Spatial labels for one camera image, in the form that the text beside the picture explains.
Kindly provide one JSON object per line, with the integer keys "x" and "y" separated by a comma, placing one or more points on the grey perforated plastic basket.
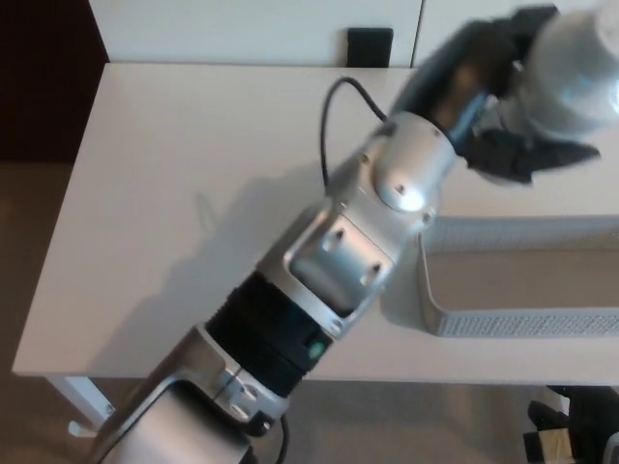
{"x": 508, "y": 325}

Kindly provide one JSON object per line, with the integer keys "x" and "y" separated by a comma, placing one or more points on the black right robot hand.
{"x": 590, "y": 425}

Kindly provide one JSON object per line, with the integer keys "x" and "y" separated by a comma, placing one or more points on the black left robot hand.
{"x": 450, "y": 72}

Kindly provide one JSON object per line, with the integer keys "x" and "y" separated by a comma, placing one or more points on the white plastic bottle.
{"x": 570, "y": 72}

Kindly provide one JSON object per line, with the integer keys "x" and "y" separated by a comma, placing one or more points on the black wall plate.
{"x": 370, "y": 47}

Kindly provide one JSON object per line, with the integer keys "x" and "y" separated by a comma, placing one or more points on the dark brown panel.
{"x": 43, "y": 77}

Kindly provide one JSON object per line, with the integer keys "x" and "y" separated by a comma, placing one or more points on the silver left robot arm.
{"x": 338, "y": 251}

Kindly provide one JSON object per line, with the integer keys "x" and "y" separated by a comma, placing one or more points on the white cabinet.
{"x": 217, "y": 29}

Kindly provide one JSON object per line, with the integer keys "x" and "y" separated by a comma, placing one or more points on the white desk leg frame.
{"x": 82, "y": 398}

